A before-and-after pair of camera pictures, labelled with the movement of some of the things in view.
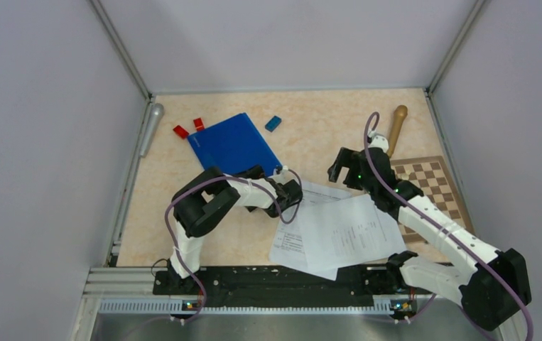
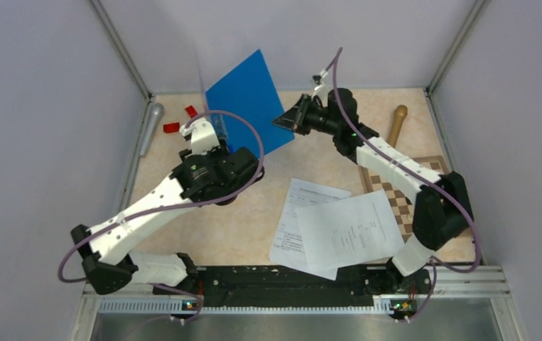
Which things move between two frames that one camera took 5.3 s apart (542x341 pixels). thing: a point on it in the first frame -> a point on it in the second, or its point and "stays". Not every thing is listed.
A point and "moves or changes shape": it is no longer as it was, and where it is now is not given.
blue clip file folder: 232,145 moves or changes shape
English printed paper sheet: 348,231 stays
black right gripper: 347,158 -> 295,118
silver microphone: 155,116 stays
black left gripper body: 270,213 -> 216,149
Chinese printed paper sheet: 288,246 stays
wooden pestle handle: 400,114 stays
